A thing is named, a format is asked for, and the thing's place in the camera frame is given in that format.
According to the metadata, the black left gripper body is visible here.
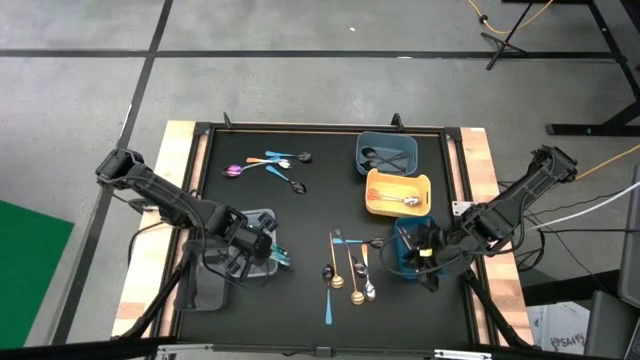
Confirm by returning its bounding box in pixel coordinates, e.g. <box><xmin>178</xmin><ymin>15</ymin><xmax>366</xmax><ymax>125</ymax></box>
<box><xmin>233</xmin><ymin>219</ymin><xmax>275</xmax><ymax>266</ymax></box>

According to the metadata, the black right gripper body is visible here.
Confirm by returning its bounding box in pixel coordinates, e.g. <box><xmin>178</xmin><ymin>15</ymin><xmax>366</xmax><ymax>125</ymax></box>
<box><xmin>409</xmin><ymin>227</ymin><xmax>454</xmax><ymax>274</ymax></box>

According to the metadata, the orange-handled silver spoon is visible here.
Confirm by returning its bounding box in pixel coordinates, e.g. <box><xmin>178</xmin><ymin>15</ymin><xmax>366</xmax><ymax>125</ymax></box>
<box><xmin>367</xmin><ymin>188</ymin><xmax>422</xmax><ymax>208</ymax></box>
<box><xmin>367</xmin><ymin>187</ymin><xmax>416</xmax><ymax>204</ymax></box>
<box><xmin>245</xmin><ymin>157</ymin><xmax>293</xmax><ymax>170</ymax></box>
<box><xmin>360</xmin><ymin>243</ymin><xmax>378</xmax><ymax>303</ymax></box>

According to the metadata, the yellow plastic bin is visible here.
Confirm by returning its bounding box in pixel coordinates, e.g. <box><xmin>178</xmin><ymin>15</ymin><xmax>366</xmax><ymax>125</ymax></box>
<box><xmin>364</xmin><ymin>168</ymin><xmax>433</xmax><ymax>218</ymax></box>

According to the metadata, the gold spoon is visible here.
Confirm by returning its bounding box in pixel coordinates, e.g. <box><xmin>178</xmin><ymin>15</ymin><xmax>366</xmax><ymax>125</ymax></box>
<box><xmin>327</xmin><ymin>231</ymin><xmax>346</xmax><ymax>291</ymax></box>
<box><xmin>345</xmin><ymin>248</ymin><xmax>366</xmax><ymax>307</ymax></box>

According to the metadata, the dark blue plastic bin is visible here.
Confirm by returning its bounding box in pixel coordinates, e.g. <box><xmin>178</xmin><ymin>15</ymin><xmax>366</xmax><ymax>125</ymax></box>
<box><xmin>392</xmin><ymin>215</ymin><xmax>448</xmax><ymax>280</ymax></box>

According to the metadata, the clear plastic bin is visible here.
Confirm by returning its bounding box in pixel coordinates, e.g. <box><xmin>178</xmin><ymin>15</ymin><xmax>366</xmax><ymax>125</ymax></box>
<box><xmin>227</xmin><ymin>208</ymin><xmax>281</xmax><ymax>279</ymax></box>

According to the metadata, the smoky grey plastic bin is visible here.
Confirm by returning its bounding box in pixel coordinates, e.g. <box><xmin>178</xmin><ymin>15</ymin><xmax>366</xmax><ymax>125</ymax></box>
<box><xmin>173</xmin><ymin>238</ymin><xmax>233</xmax><ymax>313</ymax></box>

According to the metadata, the black table mat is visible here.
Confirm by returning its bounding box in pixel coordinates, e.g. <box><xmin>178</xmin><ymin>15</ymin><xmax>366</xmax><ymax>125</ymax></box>
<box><xmin>175</xmin><ymin>124</ymin><xmax>475</xmax><ymax>350</ymax></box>

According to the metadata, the slate blue plastic bin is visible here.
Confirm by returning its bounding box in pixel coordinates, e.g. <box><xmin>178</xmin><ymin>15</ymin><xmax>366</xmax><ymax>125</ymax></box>
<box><xmin>355</xmin><ymin>130</ymin><xmax>419</xmax><ymax>177</ymax></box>

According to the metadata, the white printed cardboard box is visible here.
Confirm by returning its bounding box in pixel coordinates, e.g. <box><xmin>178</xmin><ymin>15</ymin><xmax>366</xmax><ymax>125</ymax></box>
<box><xmin>526</xmin><ymin>301</ymin><xmax>590</xmax><ymax>357</ymax></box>

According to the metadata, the dark grey office chair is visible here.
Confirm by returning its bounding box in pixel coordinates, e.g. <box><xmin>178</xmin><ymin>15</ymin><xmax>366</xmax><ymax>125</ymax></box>
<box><xmin>582</xmin><ymin>163</ymin><xmax>640</xmax><ymax>360</ymax></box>

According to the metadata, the black rig crossbar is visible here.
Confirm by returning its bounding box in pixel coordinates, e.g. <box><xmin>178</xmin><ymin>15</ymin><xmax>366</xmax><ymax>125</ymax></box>
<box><xmin>0</xmin><ymin>335</ymin><xmax>640</xmax><ymax>360</ymax></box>

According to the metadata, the green floor mat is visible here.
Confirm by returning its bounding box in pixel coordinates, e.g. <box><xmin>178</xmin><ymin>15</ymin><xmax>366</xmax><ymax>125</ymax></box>
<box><xmin>0</xmin><ymin>199</ymin><xmax>76</xmax><ymax>350</ymax></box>

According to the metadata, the black tripod stand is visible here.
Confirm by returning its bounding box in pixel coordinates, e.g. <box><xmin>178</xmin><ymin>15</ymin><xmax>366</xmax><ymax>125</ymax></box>
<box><xmin>479</xmin><ymin>0</ymin><xmax>537</xmax><ymax>72</ymax></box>

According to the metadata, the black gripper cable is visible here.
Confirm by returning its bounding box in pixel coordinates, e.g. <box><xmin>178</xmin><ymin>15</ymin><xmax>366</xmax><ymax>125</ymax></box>
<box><xmin>378</xmin><ymin>233</ymin><xmax>451</xmax><ymax>279</ymax></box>

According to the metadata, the silver metal bracket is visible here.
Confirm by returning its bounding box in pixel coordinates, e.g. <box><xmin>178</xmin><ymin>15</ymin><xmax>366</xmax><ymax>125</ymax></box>
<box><xmin>432</xmin><ymin>348</ymin><xmax>495</xmax><ymax>360</ymax></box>

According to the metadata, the white cable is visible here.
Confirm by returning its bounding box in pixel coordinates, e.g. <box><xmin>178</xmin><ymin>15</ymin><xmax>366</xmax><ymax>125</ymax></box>
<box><xmin>519</xmin><ymin>179</ymin><xmax>640</xmax><ymax>233</ymax></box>

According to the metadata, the black desk leg frame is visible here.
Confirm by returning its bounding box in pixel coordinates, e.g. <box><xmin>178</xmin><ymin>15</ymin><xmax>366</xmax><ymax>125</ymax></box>
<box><xmin>544</xmin><ymin>0</ymin><xmax>640</xmax><ymax>138</ymax></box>

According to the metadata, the orange extension cable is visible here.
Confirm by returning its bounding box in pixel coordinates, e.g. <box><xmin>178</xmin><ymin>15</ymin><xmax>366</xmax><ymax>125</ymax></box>
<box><xmin>574</xmin><ymin>142</ymin><xmax>640</xmax><ymax>181</ymax></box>
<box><xmin>466</xmin><ymin>0</ymin><xmax>556</xmax><ymax>36</ymax></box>

